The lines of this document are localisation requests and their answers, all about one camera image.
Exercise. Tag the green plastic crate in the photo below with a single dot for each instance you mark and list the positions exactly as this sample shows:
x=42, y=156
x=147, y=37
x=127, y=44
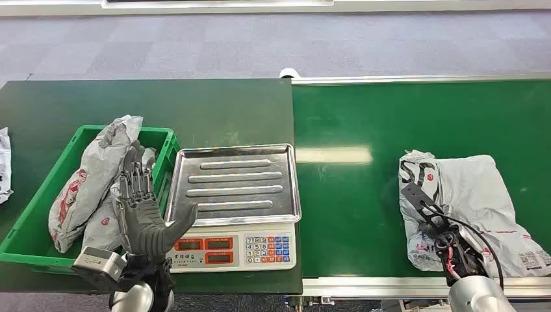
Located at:
x=26, y=239

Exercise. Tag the white printed courier bag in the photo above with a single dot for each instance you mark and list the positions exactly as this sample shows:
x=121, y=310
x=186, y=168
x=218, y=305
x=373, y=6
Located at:
x=4, y=168

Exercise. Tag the small grey courier bag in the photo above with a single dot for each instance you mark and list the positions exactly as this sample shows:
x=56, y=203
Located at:
x=101, y=228

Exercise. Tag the steel scale tray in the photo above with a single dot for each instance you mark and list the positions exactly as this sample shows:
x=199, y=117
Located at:
x=236, y=181

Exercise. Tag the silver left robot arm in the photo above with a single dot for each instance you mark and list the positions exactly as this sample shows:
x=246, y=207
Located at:
x=135, y=299

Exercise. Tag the large grey courier bag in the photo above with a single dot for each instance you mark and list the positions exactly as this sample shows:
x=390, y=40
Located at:
x=94, y=172

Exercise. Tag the grey red-print courier package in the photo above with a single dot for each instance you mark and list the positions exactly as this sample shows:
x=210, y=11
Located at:
x=473, y=189

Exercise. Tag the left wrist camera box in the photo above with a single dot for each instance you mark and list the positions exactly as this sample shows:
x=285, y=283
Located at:
x=97, y=265

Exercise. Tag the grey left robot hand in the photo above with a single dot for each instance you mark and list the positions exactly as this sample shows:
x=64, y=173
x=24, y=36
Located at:
x=144, y=224

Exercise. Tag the white conveyor roller end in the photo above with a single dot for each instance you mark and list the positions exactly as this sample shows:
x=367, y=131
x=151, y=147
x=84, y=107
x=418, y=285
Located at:
x=289, y=73

